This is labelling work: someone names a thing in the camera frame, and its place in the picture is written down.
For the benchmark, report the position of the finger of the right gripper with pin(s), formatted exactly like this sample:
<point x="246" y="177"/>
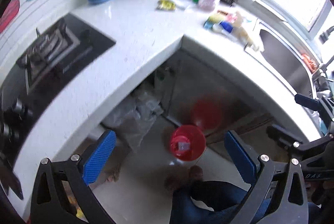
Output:
<point x="313" y="104"/>
<point x="285" y="139"/>

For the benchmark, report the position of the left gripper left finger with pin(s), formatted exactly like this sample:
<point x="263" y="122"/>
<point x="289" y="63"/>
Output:
<point x="49" y="202"/>

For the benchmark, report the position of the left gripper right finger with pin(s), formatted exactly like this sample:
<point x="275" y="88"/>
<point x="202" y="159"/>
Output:
<point x="288" y="203"/>

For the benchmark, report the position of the yellow wrapper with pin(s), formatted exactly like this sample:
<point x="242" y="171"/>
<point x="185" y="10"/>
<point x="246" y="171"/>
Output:
<point x="166" y="5"/>

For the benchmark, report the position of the red trash bucket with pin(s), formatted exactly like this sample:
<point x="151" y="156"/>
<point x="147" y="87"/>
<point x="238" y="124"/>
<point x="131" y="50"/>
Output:
<point x="187" y="143"/>

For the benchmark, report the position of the stainless steel sink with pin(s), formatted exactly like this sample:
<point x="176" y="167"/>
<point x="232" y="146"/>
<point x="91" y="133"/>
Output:
<point x="281" y="59"/>

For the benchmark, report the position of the person's blue trousers legs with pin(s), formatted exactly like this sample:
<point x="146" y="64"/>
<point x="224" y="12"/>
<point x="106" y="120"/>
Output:
<point x="205" y="202"/>

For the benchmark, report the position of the pink right slipper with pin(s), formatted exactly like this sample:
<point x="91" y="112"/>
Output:
<point x="195" y="173"/>

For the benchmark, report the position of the metallic cabinet door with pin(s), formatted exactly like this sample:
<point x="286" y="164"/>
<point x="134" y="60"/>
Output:
<point x="197" y="94"/>

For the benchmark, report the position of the clear plastic bag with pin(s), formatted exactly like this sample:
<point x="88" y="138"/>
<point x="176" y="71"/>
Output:
<point x="132" y="119"/>

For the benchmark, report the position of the blue bottle cap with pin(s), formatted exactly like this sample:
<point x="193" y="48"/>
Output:
<point x="227" y="26"/>

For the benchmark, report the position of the white woven sack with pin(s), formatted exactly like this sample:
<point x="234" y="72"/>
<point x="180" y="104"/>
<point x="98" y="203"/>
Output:
<point x="138" y="98"/>

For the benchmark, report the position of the yellow sponge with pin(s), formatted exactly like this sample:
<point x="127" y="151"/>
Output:
<point x="216" y="18"/>

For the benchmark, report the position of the pink plastic container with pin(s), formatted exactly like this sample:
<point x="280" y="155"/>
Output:
<point x="208" y="5"/>

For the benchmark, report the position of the black gas stove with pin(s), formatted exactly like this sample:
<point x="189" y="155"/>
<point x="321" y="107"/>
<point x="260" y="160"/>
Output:
<point x="43" y="70"/>

